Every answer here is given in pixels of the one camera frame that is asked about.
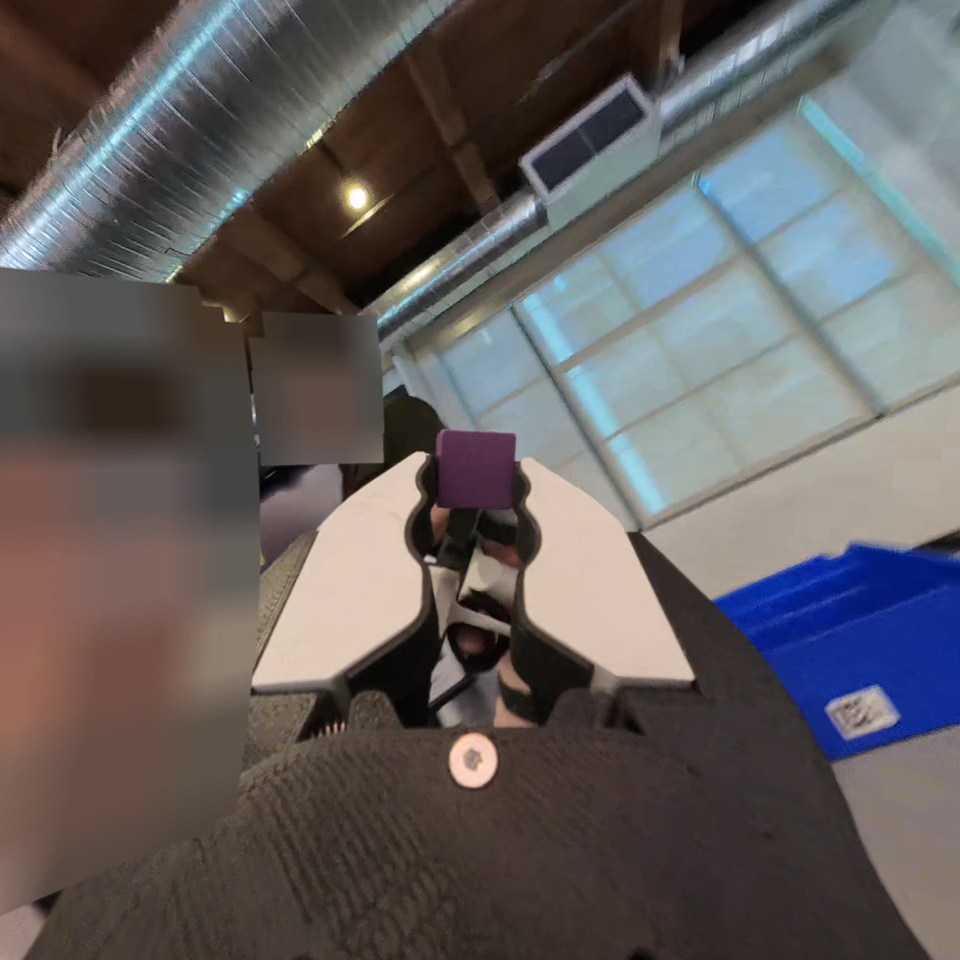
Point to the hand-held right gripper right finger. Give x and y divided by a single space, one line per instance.
600 592

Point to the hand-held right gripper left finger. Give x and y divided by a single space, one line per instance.
345 585

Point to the purple cube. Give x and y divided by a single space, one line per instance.
476 469

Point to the blue plastic bin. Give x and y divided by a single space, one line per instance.
825 637

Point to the large frosted window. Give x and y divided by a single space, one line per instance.
712 315

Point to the round ceiling lamp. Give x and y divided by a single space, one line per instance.
357 197

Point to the white ceiling heater unit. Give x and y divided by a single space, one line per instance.
592 150

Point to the thin silver air duct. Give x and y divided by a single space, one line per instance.
465 259

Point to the large silver air duct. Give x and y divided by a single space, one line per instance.
187 112

